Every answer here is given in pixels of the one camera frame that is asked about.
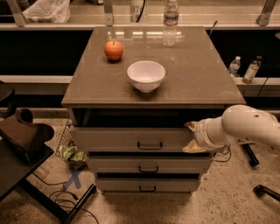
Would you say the grey middle drawer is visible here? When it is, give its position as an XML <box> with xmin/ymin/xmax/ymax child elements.
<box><xmin>87</xmin><ymin>156</ymin><xmax>212</xmax><ymax>173</ymax></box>

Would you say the red apple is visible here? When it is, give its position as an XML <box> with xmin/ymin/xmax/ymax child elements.
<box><xmin>104</xmin><ymin>40</ymin><xmax>123</xmax><ymax>61</ymax></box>

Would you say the black desk with leg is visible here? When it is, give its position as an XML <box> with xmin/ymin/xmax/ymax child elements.
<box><xmin>0</xmin><ymin>140</ymin><xmax>96</xmax><ymax>224</ymax></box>

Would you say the black caster leg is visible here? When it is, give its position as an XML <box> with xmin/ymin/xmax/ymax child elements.
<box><xmin>253</xmin><ymin>185</ymin><xmax>280</xmax><ymax>202</ymax></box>

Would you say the grey drawer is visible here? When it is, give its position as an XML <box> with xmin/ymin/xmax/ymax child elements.
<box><xmin>96</xmin><ymin>178</ymin><xmax>200</xmax><ymax>193</ymax></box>
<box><xmin>70</xmin><ymin>126</ymin><xmax>194</xmax><ymax>152</ymax></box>
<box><xmin>87</xmin><ymin>156</ymin><xmax>212</xmax><ymax>173</ymax></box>

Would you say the white bowl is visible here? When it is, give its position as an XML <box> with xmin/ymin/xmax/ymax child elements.
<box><xmin>127</xmin><ymin>60</ymin><xmax>165</xmax><ymax>93</ymax></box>

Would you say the green snack bag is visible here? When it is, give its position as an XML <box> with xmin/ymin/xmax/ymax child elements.
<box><xmin>59</xmin><ymin>145</ymin><xmax>86</xmax><ymax>168</ymax></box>

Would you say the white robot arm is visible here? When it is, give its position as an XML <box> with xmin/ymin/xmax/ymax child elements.
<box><xmin>182</xmin><ymin>105</ymin><xmax>280</xmax><ymax>153</ymax></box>

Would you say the black floor cable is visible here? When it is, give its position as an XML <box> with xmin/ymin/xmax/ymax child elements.
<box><xmin>31</xmin><ymin>171</ymin><xmax>100</xmax><ymax>224</ymax></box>

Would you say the small water bottle blue label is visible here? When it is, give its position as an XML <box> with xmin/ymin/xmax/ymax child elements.
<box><xmin>228</xmin><ymin>56</ymin><xmax>241</xmax><ymax>77</ymax></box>

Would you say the black table leg base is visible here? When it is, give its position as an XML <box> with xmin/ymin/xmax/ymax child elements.
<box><xmin>241</xmin><ymin>144</ymin><xmax>259</xmax><ymax>167</ymax></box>

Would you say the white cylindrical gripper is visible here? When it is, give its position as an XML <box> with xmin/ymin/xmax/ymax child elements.
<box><xmin>182</xmin><ymin>118</ymin><xmax>225</xmax><ymax>153</ymax></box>

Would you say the clear water bottle on cabinet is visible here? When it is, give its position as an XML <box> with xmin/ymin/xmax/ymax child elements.
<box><xmin>163</xmin><ymin>0</ymin><xmax>179</xmax><ymax>46</ymax></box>

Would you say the blue tape cross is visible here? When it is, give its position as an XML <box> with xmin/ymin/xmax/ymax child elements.
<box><xmin>62</xmin><ymin>169</ymin><xmax>81</xmax><ymax>190</ymax></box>

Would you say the grey top drawer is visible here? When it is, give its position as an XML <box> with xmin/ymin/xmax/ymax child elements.
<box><xmin>70</xmin><ymin>126</ymin><xmax>194</xmax><ymax>152</ymax></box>

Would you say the white plastic bag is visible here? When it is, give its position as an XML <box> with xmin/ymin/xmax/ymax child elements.
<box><xmin>23</xmin><ymin>0</ymin><xmax>70</xmax><ymax>23</ymax></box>

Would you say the wire basket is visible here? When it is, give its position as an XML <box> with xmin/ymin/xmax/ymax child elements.
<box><xmin>55</xmin><ymin>119</ymin><xmax>74</xmax><ymax>157</ymax></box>

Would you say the grey drawer cabinet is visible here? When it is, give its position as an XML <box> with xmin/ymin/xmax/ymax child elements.
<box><xmin>62</xmin><ymin>25</ymin><xmax>244</xmax><ymax>183</ymax></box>

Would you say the clear bottle yellowish liquid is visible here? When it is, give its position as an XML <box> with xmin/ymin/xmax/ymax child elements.
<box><xmin>242</xmin><ymin>56</ymin><xmax>263</xmax><ymax>84</ymax></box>

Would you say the grey bottom drawer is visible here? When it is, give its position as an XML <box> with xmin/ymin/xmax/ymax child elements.
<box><xmin>96</xmin><ymin>178</ymin><xmax>200</xmax><ymax>193</ymax></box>

